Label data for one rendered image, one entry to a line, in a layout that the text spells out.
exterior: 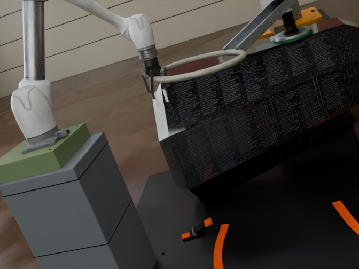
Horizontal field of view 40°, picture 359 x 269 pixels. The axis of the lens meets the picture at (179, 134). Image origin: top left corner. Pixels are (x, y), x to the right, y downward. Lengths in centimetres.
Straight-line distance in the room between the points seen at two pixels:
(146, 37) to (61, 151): 66
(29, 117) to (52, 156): 22
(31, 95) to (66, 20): 757
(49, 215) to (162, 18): 720
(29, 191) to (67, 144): 27
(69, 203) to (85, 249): 25
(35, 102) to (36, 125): 11
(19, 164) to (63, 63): 787
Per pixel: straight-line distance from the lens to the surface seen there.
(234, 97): 269
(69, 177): 220
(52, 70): 1025
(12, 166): 232
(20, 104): 231
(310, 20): 352
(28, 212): 238
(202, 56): 270
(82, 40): 982
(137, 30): 235
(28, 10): 250
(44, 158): 222
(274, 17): 273
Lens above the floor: 146
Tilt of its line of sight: 19 degrees down
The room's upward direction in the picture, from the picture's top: 20 degrees counter-clockwise
